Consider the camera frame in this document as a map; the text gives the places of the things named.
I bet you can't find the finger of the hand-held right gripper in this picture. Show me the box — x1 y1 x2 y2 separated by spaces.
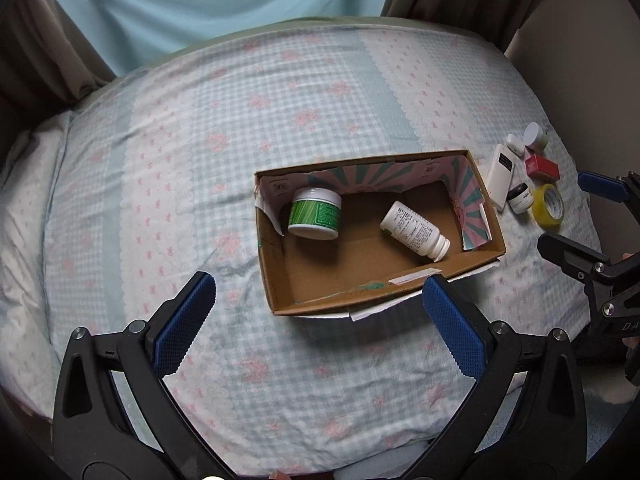
537 232 640 320
577 170 640 207

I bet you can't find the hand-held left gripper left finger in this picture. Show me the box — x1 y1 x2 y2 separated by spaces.
51 271 236 480

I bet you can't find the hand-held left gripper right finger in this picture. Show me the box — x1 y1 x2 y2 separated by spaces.
400 274 587 480

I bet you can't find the yellow tape roll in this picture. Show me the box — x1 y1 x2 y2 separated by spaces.
530 183 567 227

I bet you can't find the cardboard box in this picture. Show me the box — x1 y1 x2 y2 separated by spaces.
254 148 507 322

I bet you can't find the small red box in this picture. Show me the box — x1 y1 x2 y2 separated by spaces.
525 154 561 183

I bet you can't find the small black lid jar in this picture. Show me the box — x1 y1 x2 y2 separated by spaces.
507 185 534 213

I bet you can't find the white cream jar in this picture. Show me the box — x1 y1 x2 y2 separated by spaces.
523 122 549 152

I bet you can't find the white power bank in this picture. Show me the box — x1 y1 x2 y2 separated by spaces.
486 144 521 211

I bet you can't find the white pill bottle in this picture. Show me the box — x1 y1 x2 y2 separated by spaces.
380 201 451 262

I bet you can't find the green label white jar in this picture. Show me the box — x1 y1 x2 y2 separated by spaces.
287 186 344 241

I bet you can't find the white pillow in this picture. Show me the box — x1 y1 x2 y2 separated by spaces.
0 110 76 421

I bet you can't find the light blue sheer curtain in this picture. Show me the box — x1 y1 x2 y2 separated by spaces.
47 0 401 78

